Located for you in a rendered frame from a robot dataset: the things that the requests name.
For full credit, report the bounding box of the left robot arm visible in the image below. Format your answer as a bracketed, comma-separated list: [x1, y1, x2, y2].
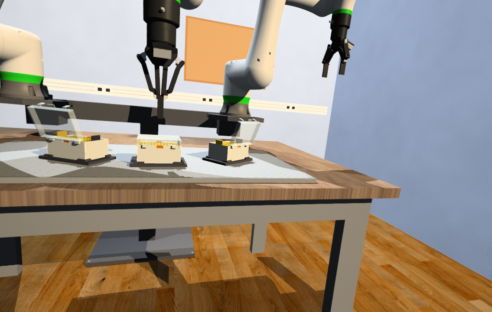
[220, 0, 356, 117]

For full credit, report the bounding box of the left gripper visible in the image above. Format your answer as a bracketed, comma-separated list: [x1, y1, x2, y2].
[322, 27, 350, 78]

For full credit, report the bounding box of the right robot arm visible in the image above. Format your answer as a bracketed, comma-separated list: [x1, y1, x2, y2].
[0, 0, 203, 100]

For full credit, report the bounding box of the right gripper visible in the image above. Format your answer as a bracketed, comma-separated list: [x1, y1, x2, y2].
[137, 20, 185, 119]

